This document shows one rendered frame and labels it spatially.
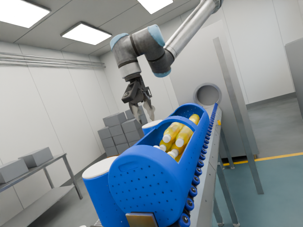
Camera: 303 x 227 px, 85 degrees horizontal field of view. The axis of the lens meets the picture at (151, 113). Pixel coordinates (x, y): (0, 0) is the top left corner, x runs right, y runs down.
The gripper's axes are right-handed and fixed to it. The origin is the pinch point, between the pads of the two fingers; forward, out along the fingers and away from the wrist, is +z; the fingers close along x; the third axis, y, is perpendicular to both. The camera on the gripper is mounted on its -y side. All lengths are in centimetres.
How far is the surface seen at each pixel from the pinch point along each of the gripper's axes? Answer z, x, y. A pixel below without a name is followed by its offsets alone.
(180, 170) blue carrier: 16.1, -15.2, -16.4
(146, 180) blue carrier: 15.6, -4.9, -21.2
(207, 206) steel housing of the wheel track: 42.4, -14.5, -0.5
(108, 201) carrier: 44, 47, 4
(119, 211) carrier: 53, 44, 7
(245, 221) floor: 129, -16, 83
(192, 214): 35.9, -12.4, -12.4
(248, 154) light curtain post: 83, -33, 120
